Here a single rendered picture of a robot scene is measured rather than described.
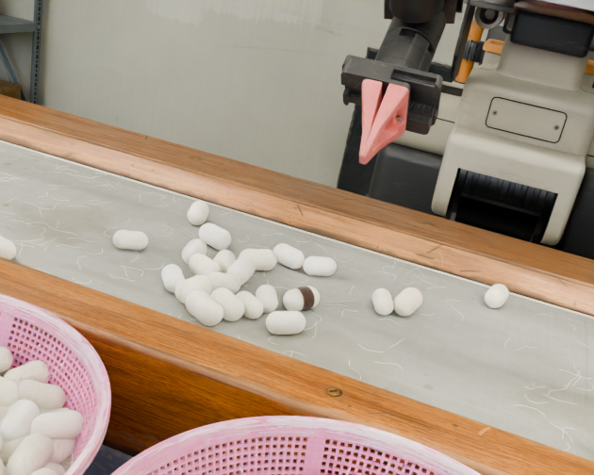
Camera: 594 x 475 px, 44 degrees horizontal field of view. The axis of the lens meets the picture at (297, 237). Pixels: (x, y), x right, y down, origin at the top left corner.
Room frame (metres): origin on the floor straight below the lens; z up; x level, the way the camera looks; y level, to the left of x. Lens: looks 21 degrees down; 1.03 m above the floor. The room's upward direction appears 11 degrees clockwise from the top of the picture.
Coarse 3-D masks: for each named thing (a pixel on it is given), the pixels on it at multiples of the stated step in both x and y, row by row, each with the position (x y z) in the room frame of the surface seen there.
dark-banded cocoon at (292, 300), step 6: (294, 288) 0.57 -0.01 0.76; (312, 288) 0.58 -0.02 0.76; (288, 294) 0.57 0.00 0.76; (294, 294) 0.57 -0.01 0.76; (300, 294) 0.57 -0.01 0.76; (318, 294) 0.58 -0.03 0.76; (288, 300) 0.56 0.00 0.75; (294, 300) 0.56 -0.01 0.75; (300, 300) 0.56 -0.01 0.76; (318, 300) 0.58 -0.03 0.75; (288, 306) 0.56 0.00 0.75; (294, 306) 0.56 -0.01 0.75; (300, 306) 0.56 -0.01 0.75
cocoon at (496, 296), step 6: (492, 288) 0.66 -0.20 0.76; (498, 288) 0.66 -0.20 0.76; (504, 288) 0.67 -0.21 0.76; (486, 294) 0.66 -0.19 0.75; (492, 294) 0.66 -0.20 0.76; (498, 294) 0.66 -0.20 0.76; (504, 294) 0.66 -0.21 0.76; (486, 300) 0.66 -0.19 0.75; (492, 300) 0.65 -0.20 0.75; (498, 300) 0.65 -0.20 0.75; (504, 300) 0.66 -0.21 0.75; (492, 306) 0.65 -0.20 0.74; (498, 306) 0.65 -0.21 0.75
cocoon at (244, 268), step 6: (240, 258) 0.61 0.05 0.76; (246, 258) 0.62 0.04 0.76; (234, 264) 0.60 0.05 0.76; (240, 264) 0.60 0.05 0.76; (246, 264) 0.61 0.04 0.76; (252, 264) 0.61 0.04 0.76; (228, 270) 0.60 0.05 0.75; (234, 270) 0.59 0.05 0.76; (240, 270) 0.59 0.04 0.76; (246, 270) 0.60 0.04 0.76; (252, 270) 0.61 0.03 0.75; (240, 276) 0.59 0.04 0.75; (246, 276) 0.60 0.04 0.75
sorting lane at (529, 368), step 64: (0, 192) 0.71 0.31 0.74; (64, 192) 0.74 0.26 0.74; (128, 192) 0.78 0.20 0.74; (64, 256) 0.59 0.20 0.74; (128, 256) 0.61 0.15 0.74; (384, 256) 0.74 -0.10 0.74; (192, 320) 0.52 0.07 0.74; (256, 320) 0.54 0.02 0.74; (320, 320) 0.56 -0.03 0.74; (384, 320) 0.59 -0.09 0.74; (448, 320) 0.61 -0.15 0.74; (512, 320) 0.64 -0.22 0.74; (576, 320) 0.67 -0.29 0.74; (384, 384) 0.48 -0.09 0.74; (448, 384) 0.50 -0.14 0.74; (512, 384) 0.52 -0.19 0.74; (576, 384) 0.54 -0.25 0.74; (576, 448) 0.45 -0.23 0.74
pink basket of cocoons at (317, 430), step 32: (288, 416) 0.37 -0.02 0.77; (160, 448) 0.32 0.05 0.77; (192, 448) 0.34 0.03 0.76; (224, 448) 0.35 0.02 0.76; (256, 448) 0.36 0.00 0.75; (288, 448) 0.37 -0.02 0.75; (320, 448) 0.37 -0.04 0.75; (352, 448) 0.37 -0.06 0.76; (384, 448) 0.37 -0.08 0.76; (416, 448) 0.37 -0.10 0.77
